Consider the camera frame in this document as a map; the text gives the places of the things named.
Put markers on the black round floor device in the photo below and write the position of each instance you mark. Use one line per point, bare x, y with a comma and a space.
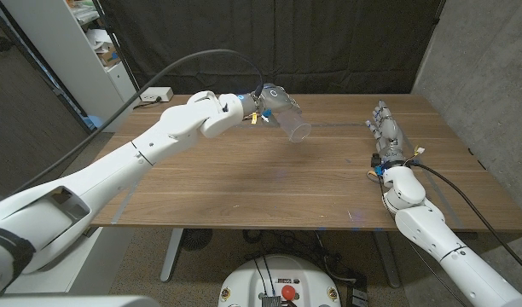
197, 239

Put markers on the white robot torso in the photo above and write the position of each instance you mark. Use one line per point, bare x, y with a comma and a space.
73, 302

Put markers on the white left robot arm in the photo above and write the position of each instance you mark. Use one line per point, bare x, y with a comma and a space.
116, 170

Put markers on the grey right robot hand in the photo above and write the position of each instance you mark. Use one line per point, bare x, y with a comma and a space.
389, 136

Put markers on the black fabric backdrop curtain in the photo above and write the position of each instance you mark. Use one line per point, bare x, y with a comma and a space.
329, 42

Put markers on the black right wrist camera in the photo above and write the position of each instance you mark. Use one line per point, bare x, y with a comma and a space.
376, 161

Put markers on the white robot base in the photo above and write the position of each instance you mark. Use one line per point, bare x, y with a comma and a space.
278, 273

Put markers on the grey tape strip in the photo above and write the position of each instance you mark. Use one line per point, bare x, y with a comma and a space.
122, 206

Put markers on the cardboard box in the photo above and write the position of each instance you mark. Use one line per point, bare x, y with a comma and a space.
108, 55

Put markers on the grey metal table leg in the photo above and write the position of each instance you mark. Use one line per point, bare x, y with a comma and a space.
171, 256
386, 260

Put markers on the white power strip box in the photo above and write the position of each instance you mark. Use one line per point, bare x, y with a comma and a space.
156, 94

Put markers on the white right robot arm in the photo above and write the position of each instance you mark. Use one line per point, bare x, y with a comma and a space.
423, 221

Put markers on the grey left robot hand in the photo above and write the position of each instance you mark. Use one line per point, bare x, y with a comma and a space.
274, 98

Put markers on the white shelf cabinet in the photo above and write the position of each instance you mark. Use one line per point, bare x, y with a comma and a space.
69, 59

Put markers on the dark wooden door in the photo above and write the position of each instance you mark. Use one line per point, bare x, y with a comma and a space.
26, 106

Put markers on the red emergency stop button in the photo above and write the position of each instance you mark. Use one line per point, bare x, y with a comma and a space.
288, 292

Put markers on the black backdrop stand pole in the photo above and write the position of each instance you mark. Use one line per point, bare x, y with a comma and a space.
116, 47

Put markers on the clear plastic measuring cup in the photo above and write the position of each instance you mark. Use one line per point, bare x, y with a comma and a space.
297, 128

